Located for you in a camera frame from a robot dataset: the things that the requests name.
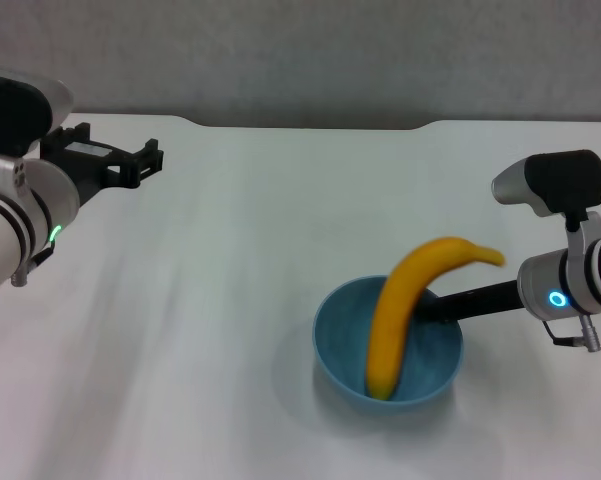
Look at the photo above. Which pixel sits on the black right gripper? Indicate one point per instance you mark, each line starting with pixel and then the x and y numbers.
pixel 485 302

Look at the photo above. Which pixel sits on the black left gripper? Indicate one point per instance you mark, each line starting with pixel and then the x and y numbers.
pixel 95 167

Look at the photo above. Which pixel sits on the yellow banana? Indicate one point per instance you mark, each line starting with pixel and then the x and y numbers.
pixel 395 320

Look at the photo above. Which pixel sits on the blue ceramic bowl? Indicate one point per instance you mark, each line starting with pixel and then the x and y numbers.
pixel 345 350

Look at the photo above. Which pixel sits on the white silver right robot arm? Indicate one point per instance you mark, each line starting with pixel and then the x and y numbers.
pixel 590 280

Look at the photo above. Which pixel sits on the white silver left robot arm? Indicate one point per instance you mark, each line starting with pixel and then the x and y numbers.
pixel 5 235

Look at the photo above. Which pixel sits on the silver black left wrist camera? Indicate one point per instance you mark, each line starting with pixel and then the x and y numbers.
pixel 15 115

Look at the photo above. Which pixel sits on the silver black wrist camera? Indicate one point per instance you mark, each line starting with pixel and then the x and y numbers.
pixel 15 115
pixel 565 180

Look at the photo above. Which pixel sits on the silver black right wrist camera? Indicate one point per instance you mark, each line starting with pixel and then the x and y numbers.
pixel 565 180

